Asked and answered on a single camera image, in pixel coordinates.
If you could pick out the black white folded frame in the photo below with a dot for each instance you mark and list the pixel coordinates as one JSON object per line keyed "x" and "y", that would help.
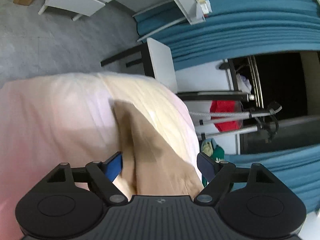
{"x": 212, "y": 95}

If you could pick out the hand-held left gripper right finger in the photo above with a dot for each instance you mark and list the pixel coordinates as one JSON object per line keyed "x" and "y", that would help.
{"x": 206, "y": 165}

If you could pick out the blue curtain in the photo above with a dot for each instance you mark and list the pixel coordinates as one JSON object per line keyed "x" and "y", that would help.
{"x": 237, "y": 30}
{"x": 275, "y": 160}

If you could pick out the red garment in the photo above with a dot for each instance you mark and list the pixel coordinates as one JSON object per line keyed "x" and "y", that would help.
{"x": 223, "y": 106}

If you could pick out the white cloth bundle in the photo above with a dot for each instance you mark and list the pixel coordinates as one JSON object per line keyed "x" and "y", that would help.
{"x": 243, "y": 82}

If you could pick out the white side table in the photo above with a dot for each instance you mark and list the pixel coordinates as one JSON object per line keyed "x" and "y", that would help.
{"x": 160, "y": 60}

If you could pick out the garment steamer stand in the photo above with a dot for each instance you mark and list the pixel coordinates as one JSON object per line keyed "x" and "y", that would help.
{"x": 225, "y": 115}

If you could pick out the bed with pastel sheet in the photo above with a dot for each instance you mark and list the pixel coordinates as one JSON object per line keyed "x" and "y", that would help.
{"x": 50, "y": 117}

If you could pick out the dark window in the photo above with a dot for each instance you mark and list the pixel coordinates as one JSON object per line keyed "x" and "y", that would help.
{"x": 287, "y": 85}

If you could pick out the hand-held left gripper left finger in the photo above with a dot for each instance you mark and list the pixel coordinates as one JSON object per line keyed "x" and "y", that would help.
{"x": 113, "y": 165}

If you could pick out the pile of clothes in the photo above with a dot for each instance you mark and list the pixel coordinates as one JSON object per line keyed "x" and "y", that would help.
{"x": 217, "y": 152}

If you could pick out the tan t-shirt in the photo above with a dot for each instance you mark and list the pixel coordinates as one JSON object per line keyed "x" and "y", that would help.
{"x": 160, "y": 170}

